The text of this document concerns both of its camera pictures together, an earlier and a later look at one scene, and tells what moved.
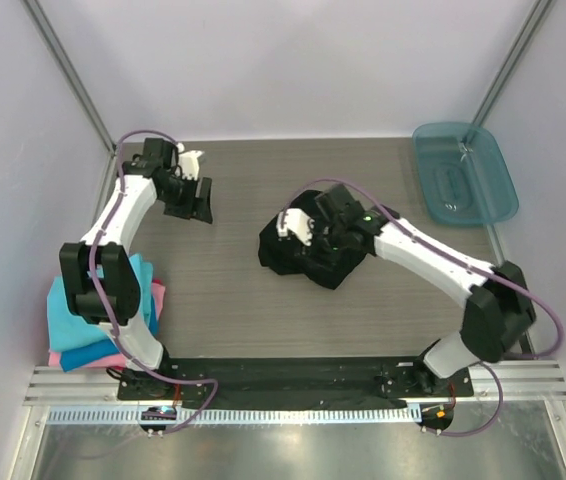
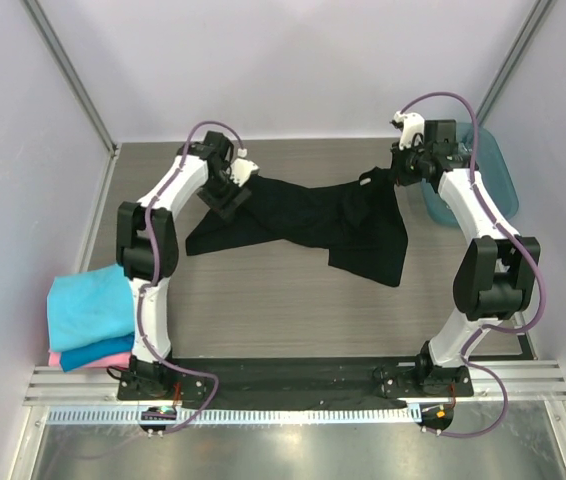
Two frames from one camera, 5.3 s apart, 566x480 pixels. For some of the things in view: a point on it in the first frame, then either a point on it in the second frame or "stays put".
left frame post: x=69 y=74 stays put
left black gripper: x=203 y=212 → x=226 y=207
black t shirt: x=333 y=257 → x=360 y=222
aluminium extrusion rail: x=525 y=381 stays put
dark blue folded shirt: x=72 y=358 stays put
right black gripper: x=320 y=236 → x=400 y=167
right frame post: x=521 y=42 stays put
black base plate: x=293 y=383 stays put
